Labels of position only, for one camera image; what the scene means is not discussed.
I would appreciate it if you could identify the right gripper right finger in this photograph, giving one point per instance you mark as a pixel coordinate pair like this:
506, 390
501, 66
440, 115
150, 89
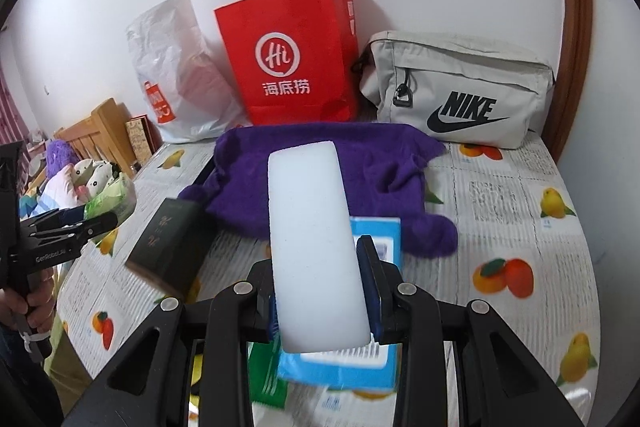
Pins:
379, 282

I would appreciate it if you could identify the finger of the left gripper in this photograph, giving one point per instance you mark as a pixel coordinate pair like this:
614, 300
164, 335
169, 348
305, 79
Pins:
72, 237
54, 219

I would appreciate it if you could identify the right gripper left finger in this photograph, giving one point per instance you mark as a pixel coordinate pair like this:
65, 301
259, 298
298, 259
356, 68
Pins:
262, 319

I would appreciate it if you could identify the green tissue packet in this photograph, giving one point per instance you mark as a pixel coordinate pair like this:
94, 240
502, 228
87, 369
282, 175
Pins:
119, 198

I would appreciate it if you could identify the white sponge block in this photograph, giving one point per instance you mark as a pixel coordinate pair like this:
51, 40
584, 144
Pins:
316, 277

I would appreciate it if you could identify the left hand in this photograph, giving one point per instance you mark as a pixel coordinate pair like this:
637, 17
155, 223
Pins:
38, 307

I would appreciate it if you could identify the green paper packet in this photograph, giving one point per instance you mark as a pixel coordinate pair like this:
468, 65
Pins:
266, 387

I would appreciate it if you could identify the white plush toys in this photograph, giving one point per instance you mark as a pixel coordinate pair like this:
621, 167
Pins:
75, 185

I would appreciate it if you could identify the purple plush toy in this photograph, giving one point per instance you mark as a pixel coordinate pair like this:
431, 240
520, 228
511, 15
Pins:
58, 155

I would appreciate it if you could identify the blue white cardboard box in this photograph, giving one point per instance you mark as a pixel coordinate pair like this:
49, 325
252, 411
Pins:
369, 368

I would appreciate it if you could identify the wooden chair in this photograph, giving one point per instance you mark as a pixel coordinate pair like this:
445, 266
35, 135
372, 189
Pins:
102, 135

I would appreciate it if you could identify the purple fleece cloth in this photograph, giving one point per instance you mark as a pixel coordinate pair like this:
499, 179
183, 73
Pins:
383, 169

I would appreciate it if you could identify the patterned brown book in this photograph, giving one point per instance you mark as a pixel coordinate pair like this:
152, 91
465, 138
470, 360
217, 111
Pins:
143, 138

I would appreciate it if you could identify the dark green passport booklet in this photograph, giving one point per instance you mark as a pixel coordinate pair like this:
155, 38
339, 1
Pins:
173, 246

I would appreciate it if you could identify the fruit print tablecloth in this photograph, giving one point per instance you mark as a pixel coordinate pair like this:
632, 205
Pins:
535, 271

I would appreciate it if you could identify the white Miniso plastic bag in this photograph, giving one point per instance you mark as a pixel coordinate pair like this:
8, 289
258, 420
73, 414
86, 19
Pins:
189, 98

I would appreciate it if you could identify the grey Nike pouch bag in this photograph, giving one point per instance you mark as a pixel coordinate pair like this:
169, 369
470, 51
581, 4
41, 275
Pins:
456, 88

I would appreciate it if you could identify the red paper shopping bag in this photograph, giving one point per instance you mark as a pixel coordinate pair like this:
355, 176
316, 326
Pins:
292, 59

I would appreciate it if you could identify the brown wooden door frame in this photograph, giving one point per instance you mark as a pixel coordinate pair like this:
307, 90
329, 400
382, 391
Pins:
571, 76

